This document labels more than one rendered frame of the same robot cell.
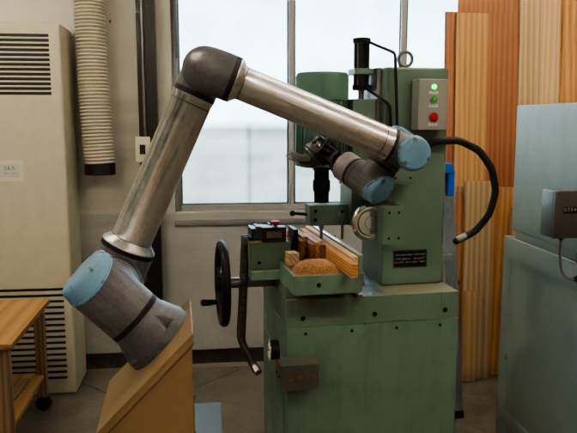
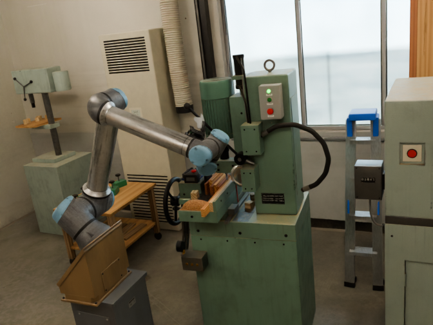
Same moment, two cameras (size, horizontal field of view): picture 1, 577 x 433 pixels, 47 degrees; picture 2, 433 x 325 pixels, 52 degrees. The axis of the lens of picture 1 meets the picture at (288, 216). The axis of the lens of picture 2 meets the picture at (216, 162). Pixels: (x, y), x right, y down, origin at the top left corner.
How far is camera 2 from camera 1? 1.46 m
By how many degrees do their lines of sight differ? 34
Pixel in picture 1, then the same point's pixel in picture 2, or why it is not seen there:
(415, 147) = (196, 153)
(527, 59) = not seen: outside the picture
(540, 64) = not seen: outside the picture
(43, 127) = (147, 89)
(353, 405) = (234, 282)
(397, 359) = (258, 260)
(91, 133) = (175, 89)
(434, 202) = (285, 164)
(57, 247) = (162, 154)
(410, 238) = (272, 186)
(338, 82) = (217, 88)
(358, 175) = not seen: hidden behind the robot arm
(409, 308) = (262, 232)
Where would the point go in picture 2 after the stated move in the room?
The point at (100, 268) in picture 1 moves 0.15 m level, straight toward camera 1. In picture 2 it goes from (61, 207) to (42, 220)
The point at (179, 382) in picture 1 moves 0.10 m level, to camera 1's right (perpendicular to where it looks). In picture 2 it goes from (82, 269) to (98, 273)
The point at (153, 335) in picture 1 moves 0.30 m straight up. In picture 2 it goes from (83, 242) to (70, 185)
